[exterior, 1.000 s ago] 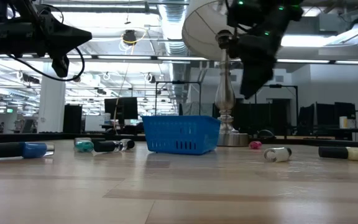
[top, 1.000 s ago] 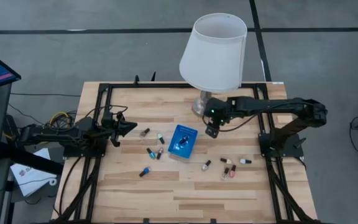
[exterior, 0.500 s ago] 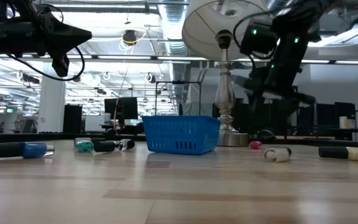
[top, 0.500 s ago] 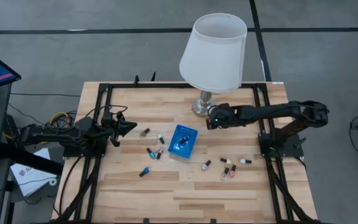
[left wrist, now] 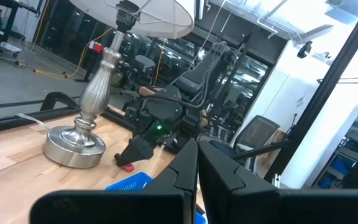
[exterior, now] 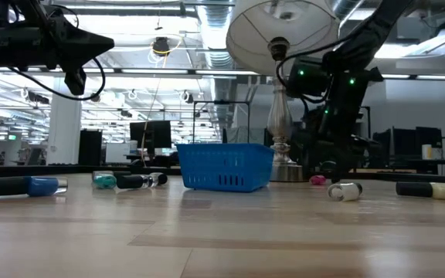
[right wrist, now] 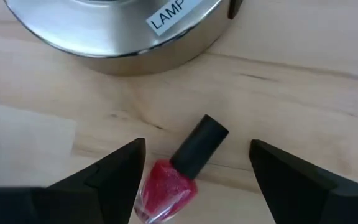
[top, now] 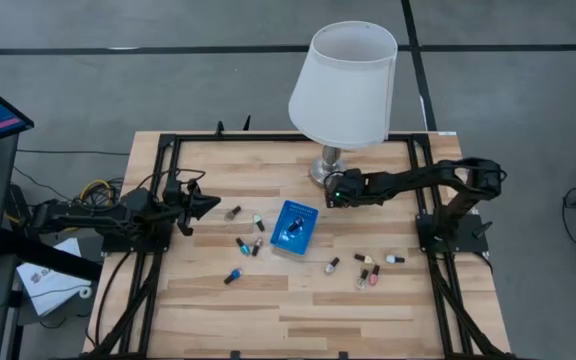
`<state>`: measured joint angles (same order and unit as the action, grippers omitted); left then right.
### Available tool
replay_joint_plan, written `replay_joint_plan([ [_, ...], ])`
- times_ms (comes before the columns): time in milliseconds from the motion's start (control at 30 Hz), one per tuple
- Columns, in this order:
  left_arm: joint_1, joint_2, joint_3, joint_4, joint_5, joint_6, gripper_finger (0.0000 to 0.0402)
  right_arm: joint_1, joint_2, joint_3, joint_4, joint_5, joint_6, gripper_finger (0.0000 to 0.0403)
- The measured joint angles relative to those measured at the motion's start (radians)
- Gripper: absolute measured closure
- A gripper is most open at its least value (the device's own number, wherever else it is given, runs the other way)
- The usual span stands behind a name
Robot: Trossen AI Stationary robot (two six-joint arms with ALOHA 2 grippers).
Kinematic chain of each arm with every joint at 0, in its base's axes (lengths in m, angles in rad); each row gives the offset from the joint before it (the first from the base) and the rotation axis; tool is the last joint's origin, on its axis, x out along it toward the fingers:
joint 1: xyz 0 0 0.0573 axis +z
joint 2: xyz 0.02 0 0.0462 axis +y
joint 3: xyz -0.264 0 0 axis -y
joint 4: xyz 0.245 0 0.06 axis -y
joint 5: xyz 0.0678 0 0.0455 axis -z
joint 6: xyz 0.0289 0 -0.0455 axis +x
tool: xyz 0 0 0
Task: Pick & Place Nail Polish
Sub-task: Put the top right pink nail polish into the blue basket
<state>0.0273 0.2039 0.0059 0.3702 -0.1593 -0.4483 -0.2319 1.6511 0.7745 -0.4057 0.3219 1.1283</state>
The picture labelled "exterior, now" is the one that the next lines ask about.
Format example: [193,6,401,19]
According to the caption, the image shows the silver ventilation duct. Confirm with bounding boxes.
[195,0,236,70]

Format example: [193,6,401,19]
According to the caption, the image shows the black desk monitors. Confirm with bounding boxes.
[372,126,443,160]

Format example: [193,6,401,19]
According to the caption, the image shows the black ceiling camera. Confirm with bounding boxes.
[151,36,171,57]

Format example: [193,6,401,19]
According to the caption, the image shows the white nail polish bottle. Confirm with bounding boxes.
[327,181,364,202]

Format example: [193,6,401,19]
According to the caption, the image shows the black cabinet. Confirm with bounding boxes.
[77,128,104,166]

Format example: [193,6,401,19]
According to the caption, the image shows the cream nail polish bottle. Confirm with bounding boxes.
[396,181,445,201]

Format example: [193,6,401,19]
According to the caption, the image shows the teal nail polish bottle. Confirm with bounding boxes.
[92,170,133,190]

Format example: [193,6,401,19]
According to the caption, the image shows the small clear nail polish bottle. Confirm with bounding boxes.
[148,171,168,186]

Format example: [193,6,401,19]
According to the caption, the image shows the white building column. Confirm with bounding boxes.
[46,76,83,166]

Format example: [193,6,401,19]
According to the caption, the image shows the blue nail polish bottle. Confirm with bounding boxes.
[0,175,69,198]

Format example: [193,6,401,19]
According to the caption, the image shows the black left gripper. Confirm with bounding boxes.
[47,15,116,71]

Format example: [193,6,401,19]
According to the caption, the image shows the silver table lamp white shade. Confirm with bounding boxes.
[225,0,341,183]

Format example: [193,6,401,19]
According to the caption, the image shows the black computer monitor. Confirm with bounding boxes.
[129,120,172,150]

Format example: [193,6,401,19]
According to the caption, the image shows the blue plastic basket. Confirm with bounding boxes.
[175,143,275,193]

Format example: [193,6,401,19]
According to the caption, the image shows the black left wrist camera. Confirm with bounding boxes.
[64,66,87,97]

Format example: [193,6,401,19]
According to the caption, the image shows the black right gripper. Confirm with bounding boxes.
[303,100,367,184]

